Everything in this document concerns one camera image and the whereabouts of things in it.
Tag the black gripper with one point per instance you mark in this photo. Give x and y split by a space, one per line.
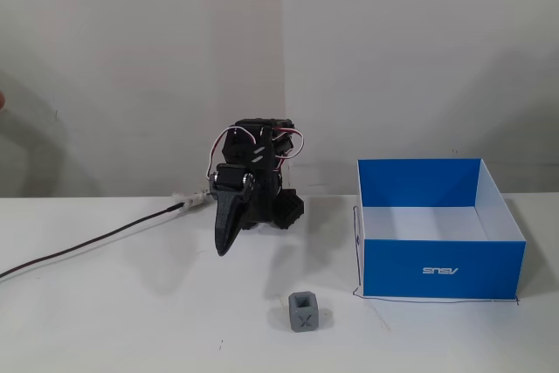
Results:
231 182

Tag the gray hollow cube block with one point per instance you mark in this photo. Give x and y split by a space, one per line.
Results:
302 312

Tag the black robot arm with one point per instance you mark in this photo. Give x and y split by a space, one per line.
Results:
289 210

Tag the blue and white cardboard box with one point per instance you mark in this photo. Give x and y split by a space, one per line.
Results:
441 266

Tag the person's fingertip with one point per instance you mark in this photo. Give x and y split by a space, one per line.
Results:
2 101

